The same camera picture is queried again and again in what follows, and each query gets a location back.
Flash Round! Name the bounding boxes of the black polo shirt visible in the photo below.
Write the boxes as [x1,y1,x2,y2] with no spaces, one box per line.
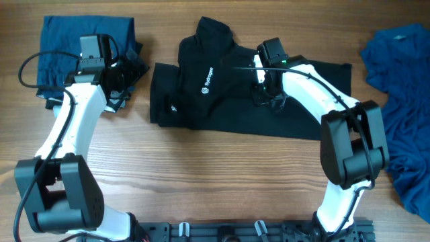
[149,15,353,141]

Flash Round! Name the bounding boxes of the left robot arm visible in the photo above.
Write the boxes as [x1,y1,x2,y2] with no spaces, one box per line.
[13,34,150,241]

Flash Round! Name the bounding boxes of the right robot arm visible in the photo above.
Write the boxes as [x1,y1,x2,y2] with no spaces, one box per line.
[252,38,389,241]

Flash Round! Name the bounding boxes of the folded blue shorts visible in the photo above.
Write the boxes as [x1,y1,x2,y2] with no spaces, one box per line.
[37,15,142,86]

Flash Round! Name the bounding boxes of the blue polo shirt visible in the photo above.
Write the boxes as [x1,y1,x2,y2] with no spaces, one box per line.
[360,24,429,222]

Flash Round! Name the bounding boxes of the right black cable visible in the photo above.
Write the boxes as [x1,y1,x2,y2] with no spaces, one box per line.
[231,66,376,236]

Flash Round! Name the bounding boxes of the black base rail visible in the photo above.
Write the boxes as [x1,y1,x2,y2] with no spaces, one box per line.
[134,220,376,242]

